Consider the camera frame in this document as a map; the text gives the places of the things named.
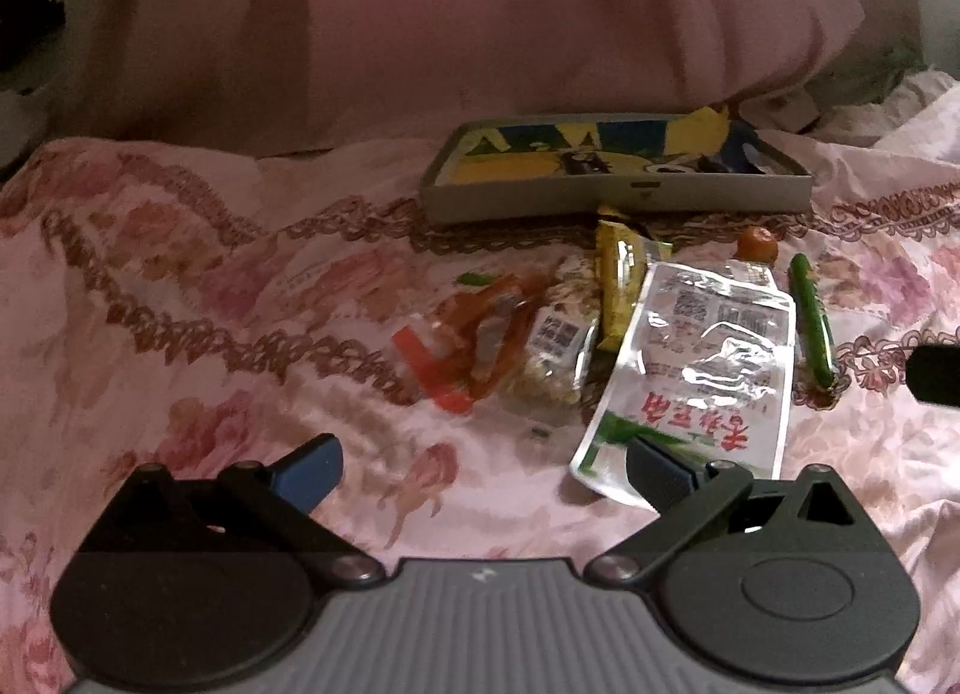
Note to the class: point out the floral pink bed sheet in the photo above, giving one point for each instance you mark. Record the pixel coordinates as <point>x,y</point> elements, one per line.
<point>187,364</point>

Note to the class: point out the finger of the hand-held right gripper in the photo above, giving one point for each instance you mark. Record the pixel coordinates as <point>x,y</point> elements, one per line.
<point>934,375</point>

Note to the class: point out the gold yellow snack packet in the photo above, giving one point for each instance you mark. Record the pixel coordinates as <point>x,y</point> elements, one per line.
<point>622,289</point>

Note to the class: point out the small black object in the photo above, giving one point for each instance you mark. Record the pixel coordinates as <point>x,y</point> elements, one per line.
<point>583,163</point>

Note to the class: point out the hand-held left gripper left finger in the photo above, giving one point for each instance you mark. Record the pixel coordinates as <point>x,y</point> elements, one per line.
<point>311,475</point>

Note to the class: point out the green stick snack packet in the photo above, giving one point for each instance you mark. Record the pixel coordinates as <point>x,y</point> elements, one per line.
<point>811,326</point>

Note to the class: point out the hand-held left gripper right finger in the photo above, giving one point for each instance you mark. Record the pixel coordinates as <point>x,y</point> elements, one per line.
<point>660,475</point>

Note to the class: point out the clear orange chips packet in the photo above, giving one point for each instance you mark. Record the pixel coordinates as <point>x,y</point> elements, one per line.
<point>480,334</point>

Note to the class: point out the white crumpled cloth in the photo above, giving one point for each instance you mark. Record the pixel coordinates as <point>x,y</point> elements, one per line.
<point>922,105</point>

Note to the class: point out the yellow crumpled paper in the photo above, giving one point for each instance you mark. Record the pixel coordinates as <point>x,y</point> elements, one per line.
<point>709,127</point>

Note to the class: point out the pink pillow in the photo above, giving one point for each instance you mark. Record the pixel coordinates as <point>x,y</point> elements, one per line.
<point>450,26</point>

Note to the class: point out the clear nut bar packet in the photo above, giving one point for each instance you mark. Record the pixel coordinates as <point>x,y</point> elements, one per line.
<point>555,356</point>

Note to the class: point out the shallow grey cardboard box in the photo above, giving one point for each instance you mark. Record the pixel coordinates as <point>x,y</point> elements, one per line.
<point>525,202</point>

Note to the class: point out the small orange candy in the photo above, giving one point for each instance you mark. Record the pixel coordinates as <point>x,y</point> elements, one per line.
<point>756,245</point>

